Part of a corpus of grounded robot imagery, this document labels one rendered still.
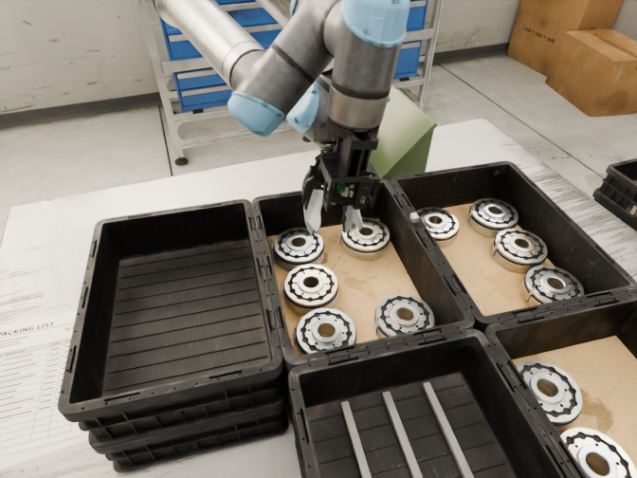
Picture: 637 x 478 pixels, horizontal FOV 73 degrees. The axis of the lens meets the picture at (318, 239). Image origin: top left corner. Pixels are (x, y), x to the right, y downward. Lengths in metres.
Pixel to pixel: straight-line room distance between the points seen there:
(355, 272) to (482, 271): 0.26
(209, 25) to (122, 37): 2.70
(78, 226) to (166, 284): 0.49
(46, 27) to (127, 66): 0.49
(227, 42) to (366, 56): 0.24
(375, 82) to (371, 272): 0.44
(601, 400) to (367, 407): 0.37
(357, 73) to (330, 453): 0.51
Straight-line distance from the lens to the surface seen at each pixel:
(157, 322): 0.84
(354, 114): 0.55
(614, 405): 0.85
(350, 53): 0.53
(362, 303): 0.82
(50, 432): 0.96
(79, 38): 3.44
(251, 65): 0.63
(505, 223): 1.02
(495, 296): 0.89
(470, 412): 0.75
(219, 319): 0.82
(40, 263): 1.27
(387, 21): 0.52
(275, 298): 0.70
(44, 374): 1.03
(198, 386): 0.63
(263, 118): 0.61
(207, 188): 1.34
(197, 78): 2.61
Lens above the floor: 1.47
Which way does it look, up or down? 43 degrees down
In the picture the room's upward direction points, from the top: straight up
